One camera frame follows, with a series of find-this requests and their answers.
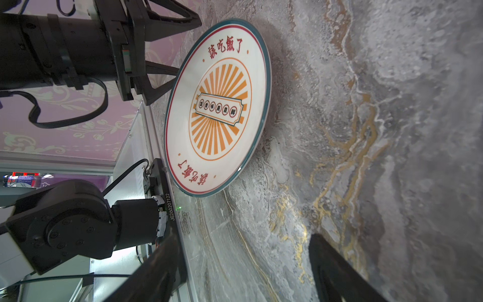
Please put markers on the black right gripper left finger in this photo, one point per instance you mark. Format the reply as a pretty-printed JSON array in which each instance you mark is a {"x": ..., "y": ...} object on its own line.
[{"x": 154, "y": 280}]

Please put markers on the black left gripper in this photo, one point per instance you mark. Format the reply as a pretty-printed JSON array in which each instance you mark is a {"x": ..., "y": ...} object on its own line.
[{"x": 128, "y": 25}]

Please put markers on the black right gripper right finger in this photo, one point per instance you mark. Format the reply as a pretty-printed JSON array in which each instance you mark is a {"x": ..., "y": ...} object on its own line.
[{"x": 334, "y": 278}]

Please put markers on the orange sunburst plate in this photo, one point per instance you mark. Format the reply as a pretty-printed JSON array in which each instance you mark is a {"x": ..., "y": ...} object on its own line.
[{"x": 218, "y": 108}]

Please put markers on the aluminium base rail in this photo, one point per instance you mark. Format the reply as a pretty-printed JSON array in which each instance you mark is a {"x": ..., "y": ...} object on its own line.
[{"x": 177, "y": 214}]

